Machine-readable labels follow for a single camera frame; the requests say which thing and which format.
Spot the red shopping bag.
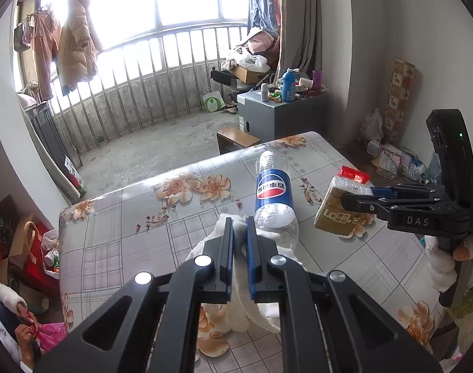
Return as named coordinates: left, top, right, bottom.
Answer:
left=23, top=221, right=60, bottom=285

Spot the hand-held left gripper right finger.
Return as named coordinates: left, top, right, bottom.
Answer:
left=245, top=215, right=443, bottom=373

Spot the dark grey panel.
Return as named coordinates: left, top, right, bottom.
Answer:
left=25, top=101, right=84, bottom=199

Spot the person's right hand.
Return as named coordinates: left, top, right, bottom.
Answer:
left=426, top=236, right=473, bottom=292

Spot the blue detergent bottle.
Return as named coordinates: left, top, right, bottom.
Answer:
left=282, top=68, right=297, bottom=102

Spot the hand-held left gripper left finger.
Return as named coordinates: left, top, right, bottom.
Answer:
left=34, top=217, right=235, bottom=373

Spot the brown paper bag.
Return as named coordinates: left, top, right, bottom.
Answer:
left=9, top=221, right=43, bottom=270

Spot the tan clear snack packet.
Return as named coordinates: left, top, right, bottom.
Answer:
left=313, top=176, right=377, bottom=237

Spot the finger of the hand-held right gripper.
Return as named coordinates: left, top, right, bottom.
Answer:
left=370, top=186, right=439, bottom=199
left=340, top=191, right=400, bottom=218

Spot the pile of clothes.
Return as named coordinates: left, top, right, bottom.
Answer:
left=225, top=27, right=280, bottom=71

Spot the pink plastic bag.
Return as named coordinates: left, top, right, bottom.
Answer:
left=34, top=322, right=68, bottom=352

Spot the grey cabinet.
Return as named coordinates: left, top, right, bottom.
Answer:
left=236, top=92, right=330, bottom=146

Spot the black box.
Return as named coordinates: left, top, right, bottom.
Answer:
left=210, top=68, right=239, bottom=88

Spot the beige puffer jacket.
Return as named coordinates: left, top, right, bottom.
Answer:
left=57, top=0, right=104, bottom=94

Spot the pile of plastic packaging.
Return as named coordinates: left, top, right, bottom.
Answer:
left=366, top=140, right=443, bottom=183

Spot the cardboard box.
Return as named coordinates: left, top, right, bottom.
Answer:
left=232, top=64, right=270, bottom=84

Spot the wooden stool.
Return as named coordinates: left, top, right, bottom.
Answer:
left=216, top=126, right=261, bottom=156

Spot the grey hanging cloth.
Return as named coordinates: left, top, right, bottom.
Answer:
left=13, top=23, right=32, bottom=53

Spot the white plastic bag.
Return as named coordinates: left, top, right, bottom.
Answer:
left=360, top=109, right=384, bottom=144

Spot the grey curtain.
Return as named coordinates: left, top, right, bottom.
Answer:
left=279, top=0, right=328, bottom=86

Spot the red green gift bag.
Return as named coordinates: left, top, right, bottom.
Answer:
left=63, top=156, right=87, bottom=197

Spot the tall patterned box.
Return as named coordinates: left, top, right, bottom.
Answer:
left=384, top=58, right=416, bottom=144

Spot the blue hanging garment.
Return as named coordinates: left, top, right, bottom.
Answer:
left=242, top=0, right=280, bottom=34

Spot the white green paper bag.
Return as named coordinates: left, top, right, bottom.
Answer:
left=202, top=86, right=225, bottom=113

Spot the pink hanging jacket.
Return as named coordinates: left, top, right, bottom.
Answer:
left=29, top=6, right=62, bottom=101

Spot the clear blue label bottle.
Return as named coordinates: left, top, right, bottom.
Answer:
left=254, top=150, right=300, bottom=249

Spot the metal railing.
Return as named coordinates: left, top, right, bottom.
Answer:
left=46, top=23, right=248, bottom=164

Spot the floral tablecloth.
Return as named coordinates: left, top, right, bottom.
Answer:
left=58, top=131, right=460, bottom=373

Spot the red foil snack wrapper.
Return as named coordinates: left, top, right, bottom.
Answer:
left=338, top=165, right=372, bottom=184

